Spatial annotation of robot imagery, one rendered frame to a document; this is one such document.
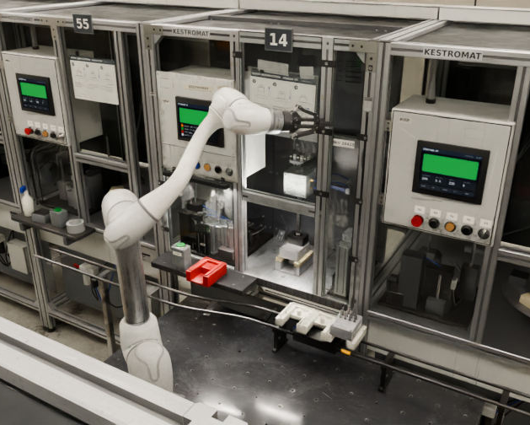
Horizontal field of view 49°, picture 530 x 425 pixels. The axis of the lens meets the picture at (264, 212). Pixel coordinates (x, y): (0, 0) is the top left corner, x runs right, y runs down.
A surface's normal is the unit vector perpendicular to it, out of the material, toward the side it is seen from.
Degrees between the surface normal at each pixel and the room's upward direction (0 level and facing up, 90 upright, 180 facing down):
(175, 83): 90
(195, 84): 90
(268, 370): 0
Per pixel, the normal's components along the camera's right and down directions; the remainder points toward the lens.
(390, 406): 0.00, -0.91
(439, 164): -0.50, 0.36
